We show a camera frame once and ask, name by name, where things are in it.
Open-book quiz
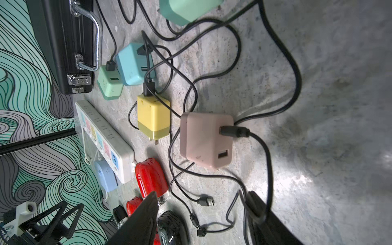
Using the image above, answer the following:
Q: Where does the blue shaver usb cable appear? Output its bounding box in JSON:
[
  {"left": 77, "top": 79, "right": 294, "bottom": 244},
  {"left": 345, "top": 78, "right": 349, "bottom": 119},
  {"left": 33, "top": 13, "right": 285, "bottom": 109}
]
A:
[{"left": 134, "top": 0, "right": 303, "bottom": 126}]

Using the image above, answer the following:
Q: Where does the beige charger adapter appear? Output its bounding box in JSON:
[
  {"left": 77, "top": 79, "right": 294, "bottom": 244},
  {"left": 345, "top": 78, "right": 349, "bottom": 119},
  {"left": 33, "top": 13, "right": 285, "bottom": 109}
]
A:
[{"left": 180, "top": 112, "right": 234, "bottom": 170}]

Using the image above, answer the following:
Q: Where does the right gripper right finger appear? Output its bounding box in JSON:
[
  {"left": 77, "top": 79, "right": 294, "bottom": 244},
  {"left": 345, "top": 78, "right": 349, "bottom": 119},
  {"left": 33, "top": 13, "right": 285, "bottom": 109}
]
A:
[{"left": 246, "top": 191, "right": 303, "bottom": 245}]

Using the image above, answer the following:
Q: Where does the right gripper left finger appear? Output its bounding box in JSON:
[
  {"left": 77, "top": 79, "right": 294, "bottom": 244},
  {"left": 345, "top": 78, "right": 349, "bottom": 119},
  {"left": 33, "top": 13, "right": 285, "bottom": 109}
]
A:
[{"left": 106, "top": 192, "right": 159, "bottom": 245}]

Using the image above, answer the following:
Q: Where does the light blue socket cube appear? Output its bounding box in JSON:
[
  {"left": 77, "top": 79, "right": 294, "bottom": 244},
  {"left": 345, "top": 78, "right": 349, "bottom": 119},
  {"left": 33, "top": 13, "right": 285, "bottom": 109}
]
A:
[{"left": 94, "top": 159, "right": 118, "bottom": 192}]

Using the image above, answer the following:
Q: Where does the red shaver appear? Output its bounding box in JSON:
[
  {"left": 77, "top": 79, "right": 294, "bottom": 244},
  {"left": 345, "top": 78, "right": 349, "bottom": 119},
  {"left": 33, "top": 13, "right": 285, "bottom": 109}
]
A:
[
  {"left": 135, "top": 158, "right": 168, "bottom": 206},
  {"left": 126, "top": 197, "right": 143, "bottom": 217}
]

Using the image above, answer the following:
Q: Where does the black briefcase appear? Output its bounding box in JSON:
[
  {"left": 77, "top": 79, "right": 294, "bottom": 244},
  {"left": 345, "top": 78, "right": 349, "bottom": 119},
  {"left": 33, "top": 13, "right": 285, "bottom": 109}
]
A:
[{"left": 26, "top": 1, "right": 103, "bottom": 95}]

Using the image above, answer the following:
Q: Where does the green charger adapter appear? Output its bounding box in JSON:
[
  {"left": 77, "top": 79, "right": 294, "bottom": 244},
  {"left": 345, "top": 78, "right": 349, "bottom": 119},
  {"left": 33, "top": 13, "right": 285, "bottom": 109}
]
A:
[
  {"left": 159, "top": 0, "right": 224, "bottom": 26},
  {"left": 97, "top": 65, "right": 124, "bottom": 101}
]

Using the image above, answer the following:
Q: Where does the yellow charger adapter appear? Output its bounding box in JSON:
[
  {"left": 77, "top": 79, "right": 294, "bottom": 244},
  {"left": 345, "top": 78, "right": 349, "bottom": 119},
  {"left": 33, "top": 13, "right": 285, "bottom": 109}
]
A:
[{"left": 137, "top": 94, "right": 170, "bottom": 145}]

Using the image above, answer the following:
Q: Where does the white power strip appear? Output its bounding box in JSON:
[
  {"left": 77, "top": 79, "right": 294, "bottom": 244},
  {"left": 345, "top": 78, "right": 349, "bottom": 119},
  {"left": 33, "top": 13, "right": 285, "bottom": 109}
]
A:
[{"left": 75, "top": 100, "right": 136, "bottom": 184}]

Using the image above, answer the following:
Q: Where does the black shaver usb cable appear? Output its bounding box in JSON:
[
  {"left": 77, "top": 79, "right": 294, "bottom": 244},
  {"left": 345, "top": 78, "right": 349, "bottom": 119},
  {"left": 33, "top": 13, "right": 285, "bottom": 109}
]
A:
[{"left": 218, "top": 125, "right": 274, "bottom": 224}]

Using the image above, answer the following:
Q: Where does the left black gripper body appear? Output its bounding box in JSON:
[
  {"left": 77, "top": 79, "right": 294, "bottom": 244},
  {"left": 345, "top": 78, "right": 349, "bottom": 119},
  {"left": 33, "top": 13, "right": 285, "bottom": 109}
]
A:
[{"left": 1, "top": 201, "right": 84, "bottom": 245}]

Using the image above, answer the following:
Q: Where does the teal charger adapter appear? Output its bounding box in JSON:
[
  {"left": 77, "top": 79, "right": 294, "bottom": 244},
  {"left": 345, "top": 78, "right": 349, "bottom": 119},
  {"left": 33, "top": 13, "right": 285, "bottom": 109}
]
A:
[{"left": 115, "top": 43, "right": 149, "bottom": 86}]

